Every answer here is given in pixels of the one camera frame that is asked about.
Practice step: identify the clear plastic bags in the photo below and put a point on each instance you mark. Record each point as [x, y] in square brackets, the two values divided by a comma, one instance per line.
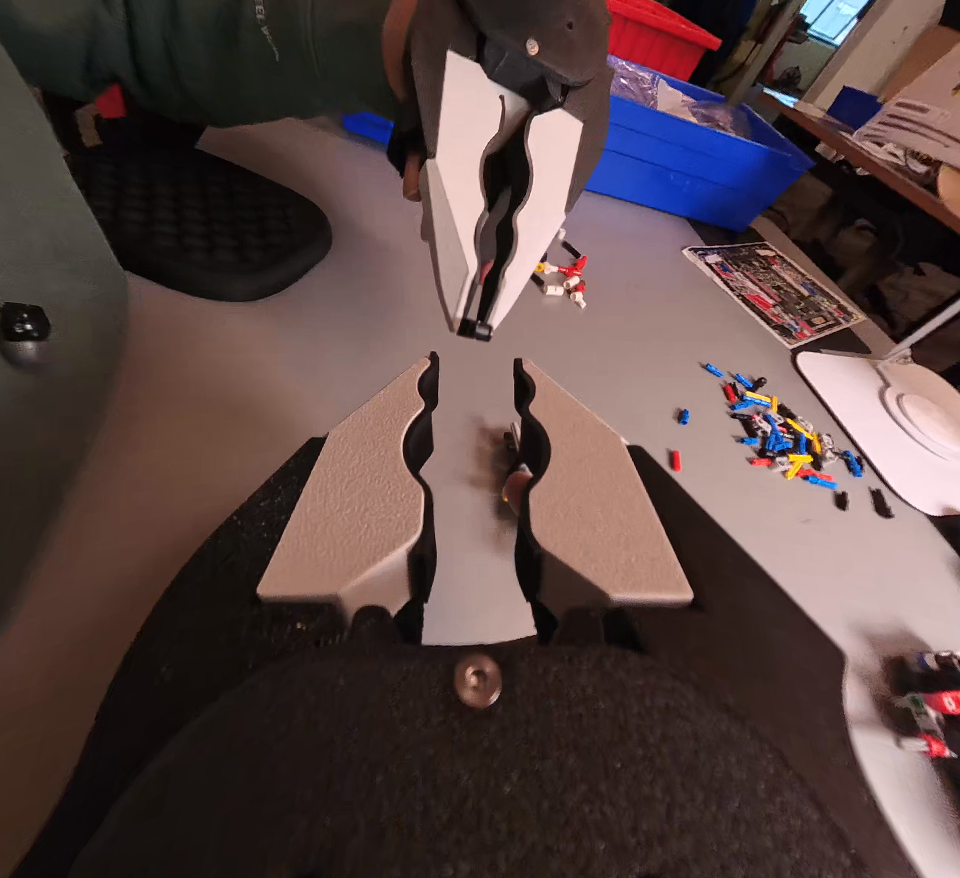
[660, 94]

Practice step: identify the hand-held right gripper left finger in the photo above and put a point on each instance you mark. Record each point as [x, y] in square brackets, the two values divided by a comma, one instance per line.
[352, 510]

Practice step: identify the person's green sweater torso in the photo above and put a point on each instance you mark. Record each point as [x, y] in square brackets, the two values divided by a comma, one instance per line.
[45, 293]

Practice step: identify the red object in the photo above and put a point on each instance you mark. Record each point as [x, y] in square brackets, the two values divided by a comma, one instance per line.
[111, 101]

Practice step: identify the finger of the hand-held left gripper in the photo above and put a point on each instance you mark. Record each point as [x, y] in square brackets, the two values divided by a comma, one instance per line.
[454, 165]
[551, 172]

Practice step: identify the white printed cardboard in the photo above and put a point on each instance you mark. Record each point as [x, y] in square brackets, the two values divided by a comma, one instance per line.
[915, 120]

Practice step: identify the large blue plastic bin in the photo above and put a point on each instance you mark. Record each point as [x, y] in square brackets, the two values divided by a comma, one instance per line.
[675, 165]

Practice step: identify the black clip-on microphone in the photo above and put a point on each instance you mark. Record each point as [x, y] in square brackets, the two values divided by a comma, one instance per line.
[22, 334]

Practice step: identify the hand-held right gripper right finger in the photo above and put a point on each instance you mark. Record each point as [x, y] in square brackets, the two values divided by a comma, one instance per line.
[600, 518]

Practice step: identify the pile of small lego pins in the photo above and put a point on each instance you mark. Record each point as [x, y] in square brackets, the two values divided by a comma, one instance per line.
[780, 435]

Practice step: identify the cluster of red white lego pieces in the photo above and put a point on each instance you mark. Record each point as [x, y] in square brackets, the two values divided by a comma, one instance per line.
[576, 264]

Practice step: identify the lego instruction booklet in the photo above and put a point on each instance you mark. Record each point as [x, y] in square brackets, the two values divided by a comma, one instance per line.
[772, 289]

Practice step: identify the small blue plastic bin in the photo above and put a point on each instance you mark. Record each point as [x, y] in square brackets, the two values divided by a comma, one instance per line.
[367, 126]

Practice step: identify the red plastic bin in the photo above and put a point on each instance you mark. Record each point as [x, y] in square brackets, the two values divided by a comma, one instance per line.
[652, 30]

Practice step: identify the small blue box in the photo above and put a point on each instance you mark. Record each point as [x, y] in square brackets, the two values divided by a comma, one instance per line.
[855, 105]

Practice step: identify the lego car chassis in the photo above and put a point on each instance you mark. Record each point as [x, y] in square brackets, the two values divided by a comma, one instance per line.
[930, 705]

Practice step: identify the person's left forearm green sleeve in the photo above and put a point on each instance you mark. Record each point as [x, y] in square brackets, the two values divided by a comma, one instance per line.
[187, 7]

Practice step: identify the wooden side table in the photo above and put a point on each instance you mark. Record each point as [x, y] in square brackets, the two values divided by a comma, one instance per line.
[885, 169]

